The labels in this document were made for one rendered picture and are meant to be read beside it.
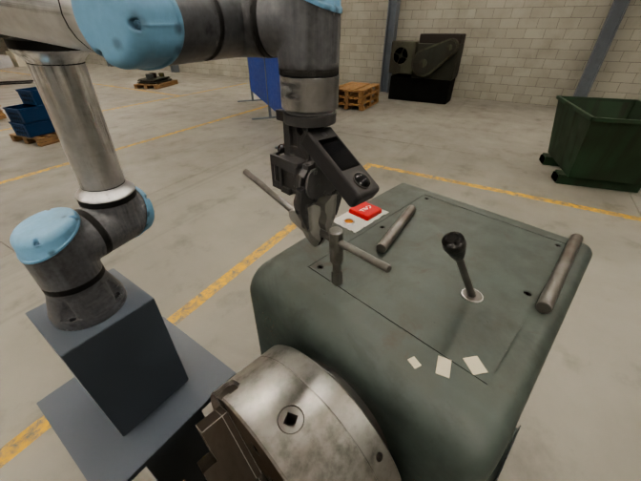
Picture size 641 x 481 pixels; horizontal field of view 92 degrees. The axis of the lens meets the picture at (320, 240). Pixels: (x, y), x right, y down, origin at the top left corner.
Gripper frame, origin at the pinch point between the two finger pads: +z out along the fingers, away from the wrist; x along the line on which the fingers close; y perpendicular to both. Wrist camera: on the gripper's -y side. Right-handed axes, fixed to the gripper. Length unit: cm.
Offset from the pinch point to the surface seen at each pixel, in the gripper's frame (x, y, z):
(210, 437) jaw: 26.9, -5.9, 16.3
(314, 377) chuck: 13.0, -11.8, 11.2
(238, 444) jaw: 24.3, -8.1, 19.0
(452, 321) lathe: -8.6, -21.3, 9.4
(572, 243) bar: -43, -30, 7
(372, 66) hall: -848, 620, 73
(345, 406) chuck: 12.6, -17.3, 12.1
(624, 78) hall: -997, 35, 67
